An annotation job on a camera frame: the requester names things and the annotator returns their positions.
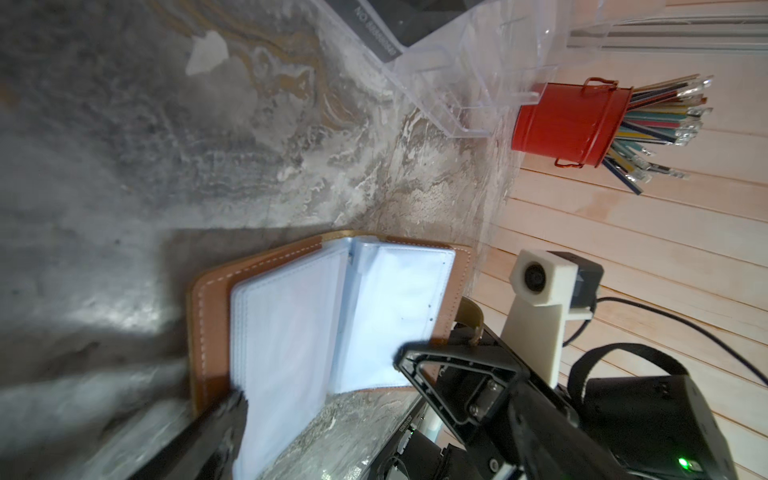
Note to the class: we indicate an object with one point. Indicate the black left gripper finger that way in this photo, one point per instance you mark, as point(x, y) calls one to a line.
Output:
point(207, 448)

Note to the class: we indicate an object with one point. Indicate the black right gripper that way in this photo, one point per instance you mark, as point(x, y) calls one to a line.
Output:
point(628, 428)

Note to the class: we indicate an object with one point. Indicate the brown leather card holder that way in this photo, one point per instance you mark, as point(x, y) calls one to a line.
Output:
point(291, 326)

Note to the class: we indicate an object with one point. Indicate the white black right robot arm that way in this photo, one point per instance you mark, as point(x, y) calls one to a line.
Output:
point(415, 456)

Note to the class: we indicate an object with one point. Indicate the clear acrylic card stand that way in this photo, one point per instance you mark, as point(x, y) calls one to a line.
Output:
point(468, 75)

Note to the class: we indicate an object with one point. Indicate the black card in stand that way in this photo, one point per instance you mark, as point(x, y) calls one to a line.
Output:
point(387, 28)

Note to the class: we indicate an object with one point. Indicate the red metal pencil bucket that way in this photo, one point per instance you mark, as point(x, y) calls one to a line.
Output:
point(574, 124)

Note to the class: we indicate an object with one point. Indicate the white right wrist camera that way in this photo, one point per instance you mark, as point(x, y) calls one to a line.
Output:
point(551, 288)

